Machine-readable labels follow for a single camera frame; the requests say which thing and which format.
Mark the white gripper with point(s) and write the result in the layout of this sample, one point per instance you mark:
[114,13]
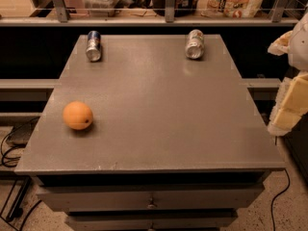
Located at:
[299,47]

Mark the grey drawer cabinet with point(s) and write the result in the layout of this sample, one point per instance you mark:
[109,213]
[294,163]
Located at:
[184,133]

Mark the colourful snack bag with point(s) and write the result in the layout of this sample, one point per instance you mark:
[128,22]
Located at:
[231,8]

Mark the orange fruit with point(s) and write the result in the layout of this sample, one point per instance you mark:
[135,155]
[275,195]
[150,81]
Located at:
[77,115]

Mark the blue silver energy drink can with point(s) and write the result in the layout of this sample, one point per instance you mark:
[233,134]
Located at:
[93,49]

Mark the metal drawer knob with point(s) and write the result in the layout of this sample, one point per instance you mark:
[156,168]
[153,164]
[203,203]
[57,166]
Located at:
[151,205]

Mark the silver green 7up can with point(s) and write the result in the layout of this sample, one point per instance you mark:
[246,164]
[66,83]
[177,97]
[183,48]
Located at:
[195,44]

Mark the grey metal shelf rail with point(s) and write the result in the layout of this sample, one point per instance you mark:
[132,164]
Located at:
[131,13]

